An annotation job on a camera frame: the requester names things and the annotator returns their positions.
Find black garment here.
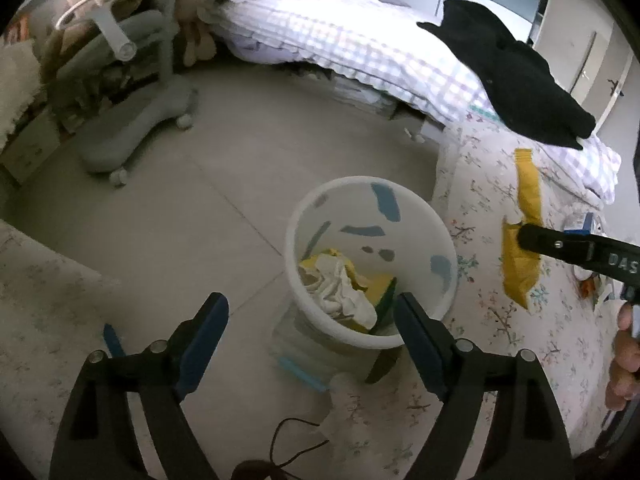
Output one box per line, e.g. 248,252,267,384
416,0,597,150

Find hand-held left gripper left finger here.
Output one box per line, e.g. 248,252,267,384
49,291,230,480

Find white waste bin blue patches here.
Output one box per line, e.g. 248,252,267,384
284,176,458,350

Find grey desk chair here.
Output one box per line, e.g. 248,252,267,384
47,0,201,187

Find white ring-shaped holder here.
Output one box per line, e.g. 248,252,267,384
54,0,139,62

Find floral cloth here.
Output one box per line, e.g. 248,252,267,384
0,219,123,466

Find yellow snack bag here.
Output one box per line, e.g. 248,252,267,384
501,148,545,309

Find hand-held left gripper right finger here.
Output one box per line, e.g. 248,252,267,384
393,291,576,480

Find brown plush toy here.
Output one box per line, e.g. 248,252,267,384
172,0,226,68

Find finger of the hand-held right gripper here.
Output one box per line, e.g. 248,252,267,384
517,221,640,283

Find dark cable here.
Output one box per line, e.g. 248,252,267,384
234,417,332,480

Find clear plastic bag blue strip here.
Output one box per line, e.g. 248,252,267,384
271,305,401,392

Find person's right hand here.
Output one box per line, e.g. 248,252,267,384
604,304,640,411

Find white door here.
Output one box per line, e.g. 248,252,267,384
532,0,637,128

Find purple checked quilt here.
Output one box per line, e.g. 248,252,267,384
212,0,622,205

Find crumpled white tissue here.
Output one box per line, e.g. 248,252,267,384
298,255,377,327

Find green yellow packet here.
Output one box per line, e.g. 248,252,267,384
367,277,399,337

